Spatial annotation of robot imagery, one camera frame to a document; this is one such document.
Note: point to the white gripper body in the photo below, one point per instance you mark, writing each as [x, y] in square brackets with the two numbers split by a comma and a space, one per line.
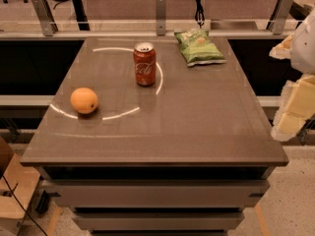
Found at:
[304, 51]

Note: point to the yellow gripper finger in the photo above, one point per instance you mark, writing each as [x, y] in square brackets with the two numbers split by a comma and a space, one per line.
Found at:
[282, 50]
[297, 105]

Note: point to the red coke can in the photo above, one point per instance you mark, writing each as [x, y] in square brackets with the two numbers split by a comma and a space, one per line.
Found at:
[144, 56]

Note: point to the green chip bag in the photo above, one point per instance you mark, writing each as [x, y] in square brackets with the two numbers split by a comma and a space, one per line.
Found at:
[197, 48]

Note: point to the upper grey drawer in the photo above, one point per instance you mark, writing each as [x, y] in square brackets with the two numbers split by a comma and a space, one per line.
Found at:
[156, 194]

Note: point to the grey drawer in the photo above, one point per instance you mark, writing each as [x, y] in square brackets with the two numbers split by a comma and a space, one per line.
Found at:
[159, 221]
[156, 194]

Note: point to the orange fruit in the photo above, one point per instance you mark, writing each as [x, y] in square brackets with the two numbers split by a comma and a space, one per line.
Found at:
[84, 100]

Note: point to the lower grey drawer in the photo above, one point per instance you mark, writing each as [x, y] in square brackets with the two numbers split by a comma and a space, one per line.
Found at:
[159, 221]

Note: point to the right metal railing bracket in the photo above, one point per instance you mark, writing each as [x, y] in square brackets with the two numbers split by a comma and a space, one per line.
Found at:
[278, 23]

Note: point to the metal railing bracket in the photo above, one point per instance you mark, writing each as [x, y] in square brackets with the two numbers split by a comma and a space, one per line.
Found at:
[278, 23]
[46, 20]
[161, 17]

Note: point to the middle metal railing bracket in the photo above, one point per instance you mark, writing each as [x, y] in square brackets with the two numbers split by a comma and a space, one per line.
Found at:
[161, 17]

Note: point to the left metal railing bracket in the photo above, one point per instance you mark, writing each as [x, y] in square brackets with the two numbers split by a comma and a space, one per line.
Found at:
[46, 20]

